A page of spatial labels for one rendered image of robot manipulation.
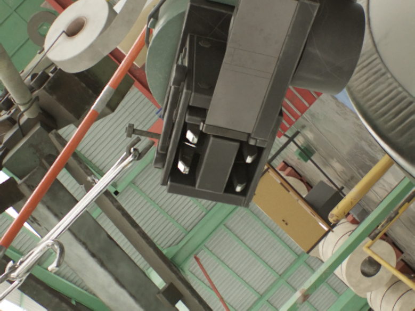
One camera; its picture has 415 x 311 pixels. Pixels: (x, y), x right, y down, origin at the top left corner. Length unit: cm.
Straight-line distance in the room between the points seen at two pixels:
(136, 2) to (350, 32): 74
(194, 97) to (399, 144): 16
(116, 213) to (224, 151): 77
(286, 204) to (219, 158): 1008
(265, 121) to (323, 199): 1058
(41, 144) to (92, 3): 30
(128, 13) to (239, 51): 74
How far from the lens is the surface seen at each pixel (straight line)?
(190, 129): 47
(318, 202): 1107
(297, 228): 1082
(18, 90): 119
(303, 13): 41
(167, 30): 58
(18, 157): 124
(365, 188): 439
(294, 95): 556
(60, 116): 132
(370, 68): 60
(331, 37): 44
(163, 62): 60
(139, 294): 130
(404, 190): 409
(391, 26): 65
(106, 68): 143
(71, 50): 117
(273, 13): 41
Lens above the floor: 146
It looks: 1 degrees down
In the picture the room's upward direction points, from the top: 136 degrees counter-clockwise
